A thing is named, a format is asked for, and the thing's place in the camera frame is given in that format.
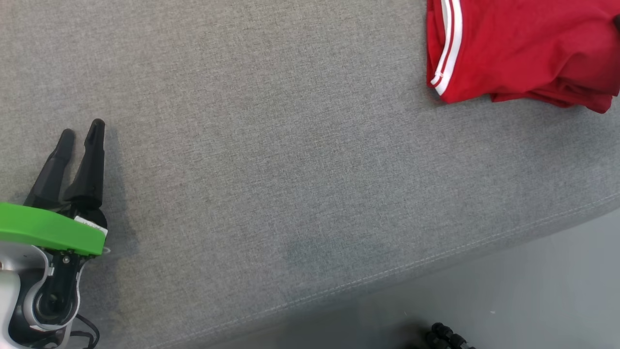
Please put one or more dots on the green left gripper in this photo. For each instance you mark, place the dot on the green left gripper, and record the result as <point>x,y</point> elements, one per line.
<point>43,228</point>

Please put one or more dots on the red white basketball jersey shirt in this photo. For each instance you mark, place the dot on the red white basketball jersey shirt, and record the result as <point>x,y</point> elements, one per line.
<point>523,43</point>

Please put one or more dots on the red shorts with white stripe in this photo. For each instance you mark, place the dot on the red shorts with white stripe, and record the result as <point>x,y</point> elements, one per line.
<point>596,102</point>

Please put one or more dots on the grey fabric sofa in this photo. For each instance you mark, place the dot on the grey fabric sofa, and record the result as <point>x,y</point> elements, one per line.
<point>290,145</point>

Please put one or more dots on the black knobbed object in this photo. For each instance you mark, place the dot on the black knobbed object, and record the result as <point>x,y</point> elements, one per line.
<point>443,334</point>

